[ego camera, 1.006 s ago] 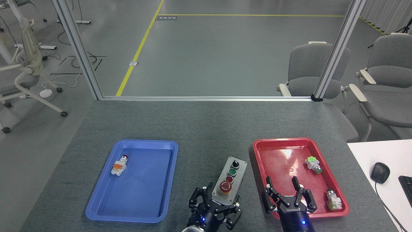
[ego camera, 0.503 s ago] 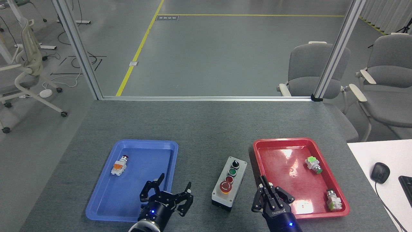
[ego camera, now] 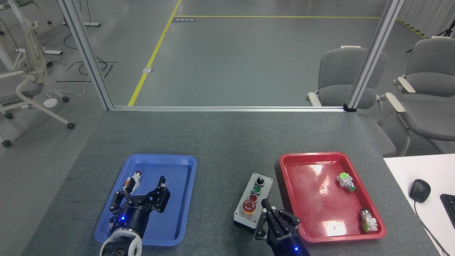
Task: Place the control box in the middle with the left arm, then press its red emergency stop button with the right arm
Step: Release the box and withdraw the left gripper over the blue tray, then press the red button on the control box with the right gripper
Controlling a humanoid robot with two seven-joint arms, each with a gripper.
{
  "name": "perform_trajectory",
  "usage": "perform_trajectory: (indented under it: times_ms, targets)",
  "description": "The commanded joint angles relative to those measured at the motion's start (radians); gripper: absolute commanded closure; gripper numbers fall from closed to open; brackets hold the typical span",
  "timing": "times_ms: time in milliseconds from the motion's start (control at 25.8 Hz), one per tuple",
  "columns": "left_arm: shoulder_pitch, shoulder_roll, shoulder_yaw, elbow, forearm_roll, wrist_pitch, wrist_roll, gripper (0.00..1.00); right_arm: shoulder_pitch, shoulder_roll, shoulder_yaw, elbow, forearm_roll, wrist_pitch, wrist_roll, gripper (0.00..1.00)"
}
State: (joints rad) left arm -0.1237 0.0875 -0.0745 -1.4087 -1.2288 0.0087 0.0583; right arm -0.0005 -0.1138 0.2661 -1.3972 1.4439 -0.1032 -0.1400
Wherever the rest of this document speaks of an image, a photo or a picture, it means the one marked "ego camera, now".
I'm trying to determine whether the black keyboard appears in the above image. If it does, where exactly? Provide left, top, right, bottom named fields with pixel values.
left=440, top=194, right=455, bottom=229

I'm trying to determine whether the silver aluminium post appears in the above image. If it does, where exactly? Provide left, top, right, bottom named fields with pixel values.
left=344, top=0, right=405, bottom=111
left=57, top=0, right=115, bottom=111

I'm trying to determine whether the blue plastic tray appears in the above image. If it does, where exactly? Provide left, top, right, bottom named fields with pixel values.
left=95, top=154, right=197, bottom=246

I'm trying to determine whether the black floor cable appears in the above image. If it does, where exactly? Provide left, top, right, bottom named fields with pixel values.
left=55, top=0, right=118, bottom=84

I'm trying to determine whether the black-headed white switch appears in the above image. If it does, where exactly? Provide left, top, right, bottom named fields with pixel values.
left=360, top=208, right=379, bottom=234

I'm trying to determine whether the green push button switch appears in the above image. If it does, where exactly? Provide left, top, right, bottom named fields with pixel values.
left=337, top=172, right=357, bottom=193

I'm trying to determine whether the grey armchair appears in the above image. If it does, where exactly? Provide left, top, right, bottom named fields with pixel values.
left=305, top=45, right=397, bottom=158
left=385, top=36, right=455, bottom=157

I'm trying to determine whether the silver aluminium rail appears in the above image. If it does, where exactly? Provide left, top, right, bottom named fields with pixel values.
left=112, top=105, right=347, bottom=113

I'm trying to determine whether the black computer mouse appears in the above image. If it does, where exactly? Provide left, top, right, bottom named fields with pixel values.
left=409, top=179, right=431, bottom=203

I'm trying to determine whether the white side table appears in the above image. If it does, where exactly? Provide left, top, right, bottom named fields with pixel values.
left=383, top=154, right=455, bottom=256

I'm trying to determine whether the black tripod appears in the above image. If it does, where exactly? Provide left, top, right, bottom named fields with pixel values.
left=406, top=20, right=455, bottom=54

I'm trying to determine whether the red plastic tray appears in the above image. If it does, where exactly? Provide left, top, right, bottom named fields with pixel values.
left=279, top=152, right=387, bottom=244

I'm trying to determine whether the red push button switch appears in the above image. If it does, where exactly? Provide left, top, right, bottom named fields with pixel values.
left=123, top=171, right=143, bottom=194

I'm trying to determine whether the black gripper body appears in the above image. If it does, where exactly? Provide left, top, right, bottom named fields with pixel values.
left=266, top=225, right=311, bottom=256
left=111, top=197, right=157, bottom=238

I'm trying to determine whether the white partition curtain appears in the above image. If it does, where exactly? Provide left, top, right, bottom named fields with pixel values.
left=396, top=0, right=455, bottom=39

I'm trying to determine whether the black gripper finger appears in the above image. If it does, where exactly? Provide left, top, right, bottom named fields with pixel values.
left=147, top=176, right=171, bottom=213
left=255, top=198, right=276, bottom=240
left=272, top=207, right=301, bottom=228
left=109, top=190, right=134, bottom=214

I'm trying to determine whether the black mouse cable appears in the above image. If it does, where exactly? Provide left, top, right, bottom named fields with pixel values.
left=414, top=201, right=450, bottom=256

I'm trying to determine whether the white floor cable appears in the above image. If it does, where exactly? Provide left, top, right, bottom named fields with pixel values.
left=46, top=69, right=93, bottom=102

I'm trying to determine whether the grey four-button control box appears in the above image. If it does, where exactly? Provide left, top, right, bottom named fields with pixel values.
left=233, top=172, right=274, bottom=234

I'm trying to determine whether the white wheeled office chair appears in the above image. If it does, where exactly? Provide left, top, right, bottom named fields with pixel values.
left=0, top=20, right=75, bottom=148

